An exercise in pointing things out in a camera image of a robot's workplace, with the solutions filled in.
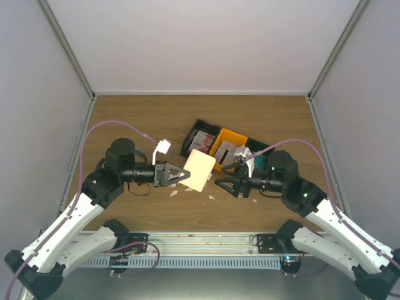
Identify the purple cable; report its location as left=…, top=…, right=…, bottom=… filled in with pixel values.
left=3, top=120, right=160, bottom=300
left=245, top=139, right=400, bottom=273

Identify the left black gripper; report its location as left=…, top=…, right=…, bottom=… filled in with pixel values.
left=121, top=160, right=190, bottom=186

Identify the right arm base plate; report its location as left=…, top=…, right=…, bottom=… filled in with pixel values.
left=251, top=233, right=305, bottom=276

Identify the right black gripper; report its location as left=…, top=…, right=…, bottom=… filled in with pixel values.
left=215, top=162, right=285, bottom=198

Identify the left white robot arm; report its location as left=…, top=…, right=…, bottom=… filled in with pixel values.
left=4, top=138, right=190, bottom=299

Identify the right black card bin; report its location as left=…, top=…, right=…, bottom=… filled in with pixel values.
left=245, top=137, right=276, bottom=171

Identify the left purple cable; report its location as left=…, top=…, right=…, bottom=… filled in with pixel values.
left=3, top=120, right=160, bottom=300

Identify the right aluminium frame post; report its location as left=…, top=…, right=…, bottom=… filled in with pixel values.
left=306, top=0, right=371, bottom=102

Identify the red card stack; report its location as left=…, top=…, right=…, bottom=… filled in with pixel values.
left=188, top=131, right=215, bottom=153

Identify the left black card bin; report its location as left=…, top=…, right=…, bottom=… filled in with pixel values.
left=180, top=119, right=222, bottom=158

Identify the left aluminium frame post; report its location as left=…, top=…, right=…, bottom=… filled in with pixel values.
left=37, top=0, right=96, bottom=101

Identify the orange card bin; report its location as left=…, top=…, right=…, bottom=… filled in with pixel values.
left=209, top=127, right=248, bottom=171

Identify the aluminium frame post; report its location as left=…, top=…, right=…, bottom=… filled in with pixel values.
left=306, top=0, right=371, bottom=102
left=37, top=0, right=96, bottom=101

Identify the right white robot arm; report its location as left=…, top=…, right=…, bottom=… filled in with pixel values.
left=215, top=151, right=399, bottom=299

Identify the white patterned card stack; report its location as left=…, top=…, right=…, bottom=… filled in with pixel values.
left=214, top=141, right=238, bottom=166

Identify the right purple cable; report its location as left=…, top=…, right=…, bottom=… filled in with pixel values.
left=245, top=139, right=400, bottom=273

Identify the black card bin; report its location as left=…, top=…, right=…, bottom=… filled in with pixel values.
left=245, top=137, right=276, bottom=171
left=180, top=119, right=222, bottom=158

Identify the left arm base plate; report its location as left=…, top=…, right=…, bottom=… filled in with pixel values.
left=107, top=232, right=149, bottom=276

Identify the slotted cable duct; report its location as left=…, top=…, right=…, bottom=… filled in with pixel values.
left=77, top=256, right=282, bottom=269

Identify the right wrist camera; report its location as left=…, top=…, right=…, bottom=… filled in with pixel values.
left=234, top=146, right=255, bottom=178

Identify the teal card stack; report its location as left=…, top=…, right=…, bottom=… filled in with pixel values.
left=254, top=155, right=268, bottom=170

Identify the aluminium front rail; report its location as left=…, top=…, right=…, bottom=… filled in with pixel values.
left=39, top=229, right=316, bottom=256

